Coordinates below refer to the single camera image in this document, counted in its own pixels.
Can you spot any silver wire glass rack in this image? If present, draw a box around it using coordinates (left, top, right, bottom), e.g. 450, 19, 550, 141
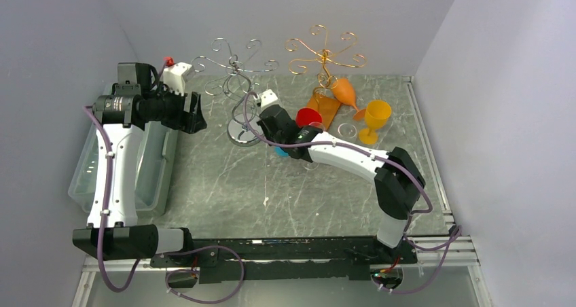
191, 37, 279, 147

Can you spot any gold wire glass rack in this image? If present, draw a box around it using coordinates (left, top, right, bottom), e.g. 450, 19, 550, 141
285, 24, 367, 128

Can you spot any clear patterned wine glass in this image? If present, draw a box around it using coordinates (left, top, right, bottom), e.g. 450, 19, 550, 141
304, 122, 326, 171

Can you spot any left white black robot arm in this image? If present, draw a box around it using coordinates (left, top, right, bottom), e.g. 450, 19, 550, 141
73, 59, 207, 266

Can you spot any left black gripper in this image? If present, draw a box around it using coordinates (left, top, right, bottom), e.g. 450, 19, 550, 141
143, 82, 206, 134

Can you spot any orange plastic wine glass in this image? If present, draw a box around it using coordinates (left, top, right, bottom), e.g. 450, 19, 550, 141
331, 78, 366, 121

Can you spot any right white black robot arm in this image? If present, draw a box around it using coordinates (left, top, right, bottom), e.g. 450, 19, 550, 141
258, 104, 426, 263

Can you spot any blue plastic wine glass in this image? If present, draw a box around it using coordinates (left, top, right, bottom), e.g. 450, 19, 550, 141
274, 147, 289, 158

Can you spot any red plastic wine glass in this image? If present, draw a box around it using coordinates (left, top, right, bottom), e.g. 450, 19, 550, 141
295, 107, 323, 127

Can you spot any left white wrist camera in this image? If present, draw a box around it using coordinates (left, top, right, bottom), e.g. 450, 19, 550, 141
161, 56, 196, 96

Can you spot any clear plain wine glass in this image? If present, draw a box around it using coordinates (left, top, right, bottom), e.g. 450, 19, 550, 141
337, 123, 357, 139

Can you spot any clear plastic storage box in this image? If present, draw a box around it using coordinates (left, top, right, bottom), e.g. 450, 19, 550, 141
68, 122, 179, 217

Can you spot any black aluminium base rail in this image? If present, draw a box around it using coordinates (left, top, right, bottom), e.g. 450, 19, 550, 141
82, 236, 481, 284

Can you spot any yellow plastic wine glass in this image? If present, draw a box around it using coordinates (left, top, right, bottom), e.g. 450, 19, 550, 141
358, 100, 393, 145

